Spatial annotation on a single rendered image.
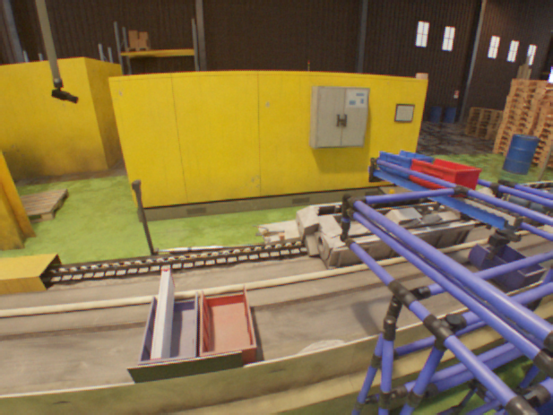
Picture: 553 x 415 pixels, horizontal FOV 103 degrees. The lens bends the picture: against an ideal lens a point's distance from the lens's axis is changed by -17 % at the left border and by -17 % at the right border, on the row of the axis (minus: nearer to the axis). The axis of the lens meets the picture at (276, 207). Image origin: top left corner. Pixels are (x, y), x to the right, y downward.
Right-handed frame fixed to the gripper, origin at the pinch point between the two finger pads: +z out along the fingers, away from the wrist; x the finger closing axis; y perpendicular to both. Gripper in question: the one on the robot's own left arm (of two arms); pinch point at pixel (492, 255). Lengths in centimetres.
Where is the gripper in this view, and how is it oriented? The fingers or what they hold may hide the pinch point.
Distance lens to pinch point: 177.6
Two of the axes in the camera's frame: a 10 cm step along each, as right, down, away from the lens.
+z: 0.0, 9.0, 4.4
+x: -9.7, 1.0, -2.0
